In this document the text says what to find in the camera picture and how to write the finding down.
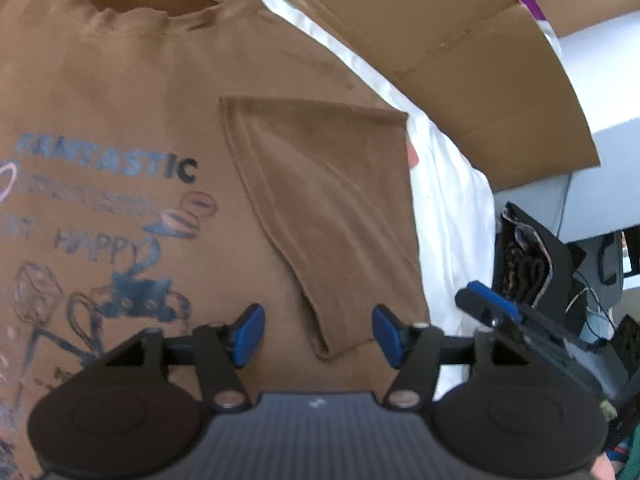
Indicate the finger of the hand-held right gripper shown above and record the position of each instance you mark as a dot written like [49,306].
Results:
[492,294]

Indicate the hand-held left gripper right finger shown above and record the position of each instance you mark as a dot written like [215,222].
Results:
[387,332]

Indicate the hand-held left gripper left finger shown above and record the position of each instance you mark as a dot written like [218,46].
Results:
[250,332]

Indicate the brown printed t-shirt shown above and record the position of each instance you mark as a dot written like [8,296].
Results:
[125,85]

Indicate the leopard print cloth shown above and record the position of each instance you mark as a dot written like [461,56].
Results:
[525,265]

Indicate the cream bear-print bed sheet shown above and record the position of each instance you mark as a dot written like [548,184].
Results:
[450,220]

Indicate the flattened cardboard box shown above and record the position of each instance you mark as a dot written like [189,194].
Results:
[475,60]

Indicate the purple and white tissue pack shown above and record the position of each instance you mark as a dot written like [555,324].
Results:
[530,0]

